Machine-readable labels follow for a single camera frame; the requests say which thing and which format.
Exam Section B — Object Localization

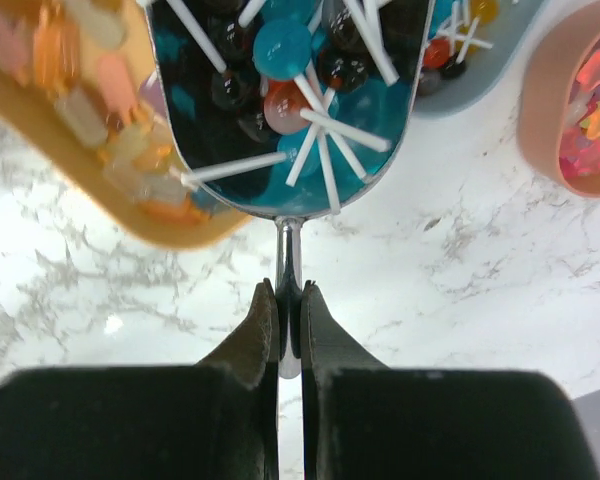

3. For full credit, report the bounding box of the blue lollipop in scoop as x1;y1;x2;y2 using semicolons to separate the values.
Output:
253;18;330;116

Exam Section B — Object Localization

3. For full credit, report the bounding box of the orange tray of gummies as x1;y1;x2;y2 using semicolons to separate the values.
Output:
515;0;600;200

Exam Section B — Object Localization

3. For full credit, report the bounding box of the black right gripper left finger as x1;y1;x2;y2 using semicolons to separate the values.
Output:
0;281;279;479

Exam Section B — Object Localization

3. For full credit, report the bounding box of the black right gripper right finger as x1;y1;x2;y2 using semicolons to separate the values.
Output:
299;282;600;479

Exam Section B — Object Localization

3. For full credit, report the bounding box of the grey tray of lollipops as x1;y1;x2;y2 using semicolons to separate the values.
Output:
415;1;544;118

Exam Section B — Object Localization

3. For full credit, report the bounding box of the tan tray of popsicle candies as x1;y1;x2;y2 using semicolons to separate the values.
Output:
0;1;248;249

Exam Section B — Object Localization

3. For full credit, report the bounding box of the red lollipop in scoop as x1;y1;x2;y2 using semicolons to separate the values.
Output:
263;82;392;151

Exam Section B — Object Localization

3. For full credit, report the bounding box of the silver metal scoop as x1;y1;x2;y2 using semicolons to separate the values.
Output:
140;1;434;379

